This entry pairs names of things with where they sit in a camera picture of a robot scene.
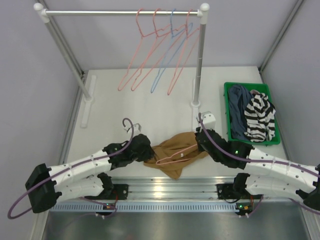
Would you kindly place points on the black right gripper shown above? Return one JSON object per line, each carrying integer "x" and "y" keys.
{"x": 200, "y": 147}

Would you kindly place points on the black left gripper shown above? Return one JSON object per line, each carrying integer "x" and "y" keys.
{"x": 146, "y": 152}

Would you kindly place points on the brown tank top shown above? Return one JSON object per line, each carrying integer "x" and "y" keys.
{"x": 174, "y": 154}

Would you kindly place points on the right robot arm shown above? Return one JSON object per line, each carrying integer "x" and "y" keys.
{"x": 261, "y": 173}

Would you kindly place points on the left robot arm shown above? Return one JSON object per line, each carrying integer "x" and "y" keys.
{"x": 86, "y": 177}

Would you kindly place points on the green plastic bin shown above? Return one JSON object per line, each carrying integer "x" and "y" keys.
{"x": 262, "y": 88}

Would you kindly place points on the dark blue garment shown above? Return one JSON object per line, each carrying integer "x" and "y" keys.
{"x": 238, "y": 99}

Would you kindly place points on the silver white clothes rack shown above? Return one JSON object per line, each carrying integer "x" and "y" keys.
{"x": 88, "y": 93}

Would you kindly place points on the black white striped garment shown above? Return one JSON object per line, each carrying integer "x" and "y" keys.
{"x": 260, "y": 118}

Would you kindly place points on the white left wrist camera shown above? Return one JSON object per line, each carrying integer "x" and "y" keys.
{"x": 136, "y": 129}

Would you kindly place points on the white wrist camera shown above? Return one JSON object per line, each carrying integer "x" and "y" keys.
{"x": 136, "y": 129}
{"x": 208, "y": 120}

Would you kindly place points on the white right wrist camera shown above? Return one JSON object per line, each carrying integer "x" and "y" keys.
{"x": 208, "y": 120}

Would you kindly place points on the aluminium mounting rail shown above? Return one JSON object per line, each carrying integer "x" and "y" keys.
{"x": 167, "y": 189}

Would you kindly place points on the slotted grey cable duct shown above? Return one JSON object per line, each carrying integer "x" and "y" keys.
{"x": 152, "y": 207}

